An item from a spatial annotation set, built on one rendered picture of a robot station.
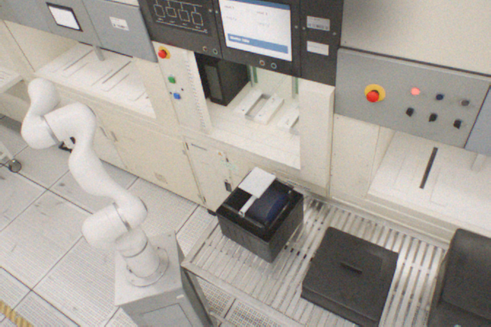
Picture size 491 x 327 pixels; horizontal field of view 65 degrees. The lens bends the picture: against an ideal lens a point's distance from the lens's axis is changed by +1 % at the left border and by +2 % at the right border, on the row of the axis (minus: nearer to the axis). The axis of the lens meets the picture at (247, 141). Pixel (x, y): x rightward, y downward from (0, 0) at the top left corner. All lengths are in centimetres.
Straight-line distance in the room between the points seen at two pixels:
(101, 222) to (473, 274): 124
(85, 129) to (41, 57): 180
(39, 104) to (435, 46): 123
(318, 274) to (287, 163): 56
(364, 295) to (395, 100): 70
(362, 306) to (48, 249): 223
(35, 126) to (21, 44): 170
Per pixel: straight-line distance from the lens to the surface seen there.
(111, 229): 146
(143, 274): 174
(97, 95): 263
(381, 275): 158
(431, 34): 123
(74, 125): 139
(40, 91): 146
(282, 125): 198
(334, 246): 161
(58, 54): 321
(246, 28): 145
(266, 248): 158
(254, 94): 219
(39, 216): 333
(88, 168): 141
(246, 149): 193
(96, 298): 275
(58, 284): 292
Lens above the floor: 227
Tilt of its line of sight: 45 degrees down
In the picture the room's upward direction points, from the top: 9 degrees counter-clockwise
